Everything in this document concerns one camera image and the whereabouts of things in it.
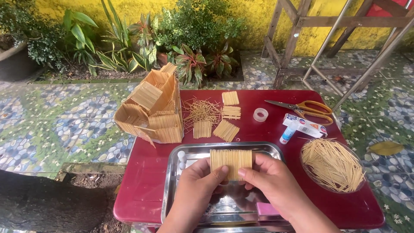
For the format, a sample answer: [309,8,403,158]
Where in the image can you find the person's left hand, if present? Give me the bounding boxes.
[173,157,229,226]

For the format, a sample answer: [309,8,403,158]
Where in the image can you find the person's right hand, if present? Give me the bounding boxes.
[238,153,312,222]

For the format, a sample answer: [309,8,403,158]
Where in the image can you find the large toothpick panel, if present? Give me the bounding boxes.
[210,149,253,181]

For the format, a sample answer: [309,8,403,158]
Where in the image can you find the pink sponge block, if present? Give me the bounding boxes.
[256,202,280,217]

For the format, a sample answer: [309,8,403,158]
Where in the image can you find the steel tray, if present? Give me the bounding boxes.
[161,142,293,231]

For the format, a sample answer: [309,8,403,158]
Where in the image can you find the white plastic pieces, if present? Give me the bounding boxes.
[176,150,188,180]

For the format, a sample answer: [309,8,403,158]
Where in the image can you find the red plastic table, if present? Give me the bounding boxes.
[113,90,385,231]

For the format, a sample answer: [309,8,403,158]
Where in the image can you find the white glue bottle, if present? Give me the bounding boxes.
[279,122,298,145]

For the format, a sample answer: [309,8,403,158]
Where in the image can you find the small toothpick panel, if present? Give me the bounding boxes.
[222,106,242,120]
[213,119,240,143]
[193,120,213,139]
[222,91,240,106]

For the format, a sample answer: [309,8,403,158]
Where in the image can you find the clear bowl of toothpicks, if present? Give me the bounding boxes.
[300,138,367,194]

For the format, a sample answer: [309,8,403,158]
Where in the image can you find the white glue box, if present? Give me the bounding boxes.
[283,113,328,138]

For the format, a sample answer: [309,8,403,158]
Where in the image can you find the clear tape roll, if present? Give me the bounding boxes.
[253,108,269,122]

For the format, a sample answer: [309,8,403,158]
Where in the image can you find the pile of loose toothpicks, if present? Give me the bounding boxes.
[182,96,223,129]

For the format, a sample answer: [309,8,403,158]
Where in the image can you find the toothpick model house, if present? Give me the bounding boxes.
[113,63,184,148]

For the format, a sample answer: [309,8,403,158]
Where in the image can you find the yellow fallen leaf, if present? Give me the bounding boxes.
[368,141,405,156]

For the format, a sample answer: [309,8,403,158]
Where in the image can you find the garden bed of plants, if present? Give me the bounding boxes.
[0,0,246,88]

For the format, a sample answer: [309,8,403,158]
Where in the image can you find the dark plant pot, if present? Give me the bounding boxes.
[0,34,41,82]

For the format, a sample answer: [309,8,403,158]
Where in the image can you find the orange handled scissors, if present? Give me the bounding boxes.
[265,99,334,126]

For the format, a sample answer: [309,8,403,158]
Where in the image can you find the wooden ladder frame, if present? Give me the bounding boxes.
[261,0,414,90]

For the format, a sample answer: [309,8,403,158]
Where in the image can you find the metal rack frame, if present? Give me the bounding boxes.
[301,0,414,112]

